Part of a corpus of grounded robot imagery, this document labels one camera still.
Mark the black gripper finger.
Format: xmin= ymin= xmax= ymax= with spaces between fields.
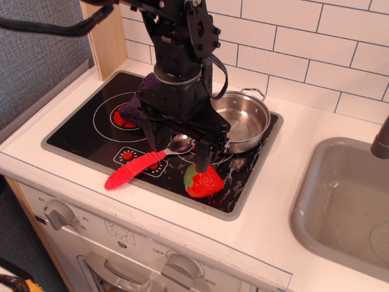
xmin=140 ymin=117 xmax=171 ymax=151
xmin=195 ymin=139 xmax=218 ymax=173

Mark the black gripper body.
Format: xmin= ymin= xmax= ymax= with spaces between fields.
xmin=136 ymin=82 xmax=230 ymax=150

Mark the stainless steel bowl pot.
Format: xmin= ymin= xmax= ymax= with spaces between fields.
xmin=211 ymin=88 xmax=271 ymax=154

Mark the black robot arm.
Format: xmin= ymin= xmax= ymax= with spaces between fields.
xmin=129 ymin=1 xmax=230 ymax=173

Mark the purple folded towel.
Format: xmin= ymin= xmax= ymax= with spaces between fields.
xmin=119 ymin=73 xmax=159 ymax=128

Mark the red toy strawberry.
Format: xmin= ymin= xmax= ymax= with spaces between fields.
xmin=184 ymin=164 xmax=225 ymax=198

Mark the black toy stovetop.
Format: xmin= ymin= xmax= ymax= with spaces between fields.
xmin=42 ymin=71 xmax=283 ymax=220

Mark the grey right oven knob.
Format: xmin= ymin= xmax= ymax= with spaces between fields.
xmin=161 ymin=254 xmax=200 ymax=290

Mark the grey oven knob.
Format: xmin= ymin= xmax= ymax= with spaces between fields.
xmin=44 ymin=200 xmax=75 ymax=231
xmin=161 ymin=254 xmax=200 ymax=290

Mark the grey left oven knob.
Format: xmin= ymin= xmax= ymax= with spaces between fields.
xmin=44 ymin=200 xmax=75 ymax=231

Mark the grey sink basin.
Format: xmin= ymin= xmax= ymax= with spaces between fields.
xmin=291 ymin=137 xmax=388 ymax=282

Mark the grey faucet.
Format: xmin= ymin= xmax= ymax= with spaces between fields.
xmin=370 ymin=117 xmax=389 ymax=159

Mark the yellow black object corner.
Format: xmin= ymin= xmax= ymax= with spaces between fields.
xmin=1 ymin=274 xmax=44 ymax=292

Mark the red handled metal spoon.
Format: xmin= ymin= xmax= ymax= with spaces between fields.
xmin=105 ymin=134 xmax=195 ymax=190

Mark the black braided cable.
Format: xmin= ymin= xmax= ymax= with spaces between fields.
xmin=0 ymin=4 xmax=115 ymax=38

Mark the grey oven door handle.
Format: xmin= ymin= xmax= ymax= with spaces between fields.
xmin=86 ymin=252 xmax=151 ymax=291

